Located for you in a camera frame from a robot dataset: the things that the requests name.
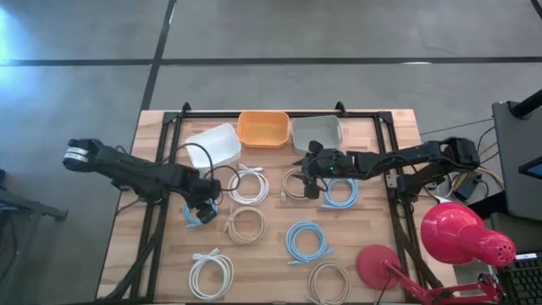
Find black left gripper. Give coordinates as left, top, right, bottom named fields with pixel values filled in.
left=187, top=176, right=223, bottom=226

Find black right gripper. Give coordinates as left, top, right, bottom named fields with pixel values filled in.
left=301, top=140, right=353, bottom=201

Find light blue cable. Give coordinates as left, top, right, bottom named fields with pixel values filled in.
left=319, top=176, right=360, bottom=211
left=181, top=198, right=219, bottom=229
left=285, top=220, right=335, bottom=266

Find beige cable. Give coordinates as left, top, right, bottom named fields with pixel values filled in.
left=223, top=205, right=268, bottom=246
left=279, top=167, right=312, bottom=203
left=306, top=260, right=352, bottom=305

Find white cable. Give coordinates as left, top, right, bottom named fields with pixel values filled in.
left=188, top=247, right=235, bottom=302
left=227, top=163, right=270, bottom=207

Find grey plastic bin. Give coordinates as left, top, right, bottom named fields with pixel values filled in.
left=290, top=114, right=344, bottom=154

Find orange plastic bin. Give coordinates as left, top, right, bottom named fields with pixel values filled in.
left=235, top=110, right=292, bottom=150

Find white plastic bin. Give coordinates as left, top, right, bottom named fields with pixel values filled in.
left=185, top=122, right=243, bottom=171

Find red desk lamp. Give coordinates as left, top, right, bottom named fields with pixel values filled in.
left=355, top=201, right=517, bottom=305

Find black power adapter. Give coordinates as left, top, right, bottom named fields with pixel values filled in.
left=451, top=170, right=484, bottom=202

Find black floor stand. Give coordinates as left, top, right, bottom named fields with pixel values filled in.
left=0, top=168, right=69, bottom=293

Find grey cart top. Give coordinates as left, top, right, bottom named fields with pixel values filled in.
left=491, top=100, right=542, bottom=222

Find tablet screen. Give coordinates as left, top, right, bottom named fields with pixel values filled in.
left=517, top=156, right=542, bottom=180

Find black pole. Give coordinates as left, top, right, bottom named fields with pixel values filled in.
left=509, top=88, right=542, bottom=120

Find black computer keyboard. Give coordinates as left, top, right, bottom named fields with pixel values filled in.
left=497, top=252, right=542, bottom=305

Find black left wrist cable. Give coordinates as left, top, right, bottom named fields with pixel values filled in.
left=169, top=142, right=241, bottom=192

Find black metal table frame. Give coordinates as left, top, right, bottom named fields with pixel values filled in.
left=95, top=101, right=445, bottom=304

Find bundle of loose wires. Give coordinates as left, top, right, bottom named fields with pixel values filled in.
left=421, top=117, right=506, bottom=192

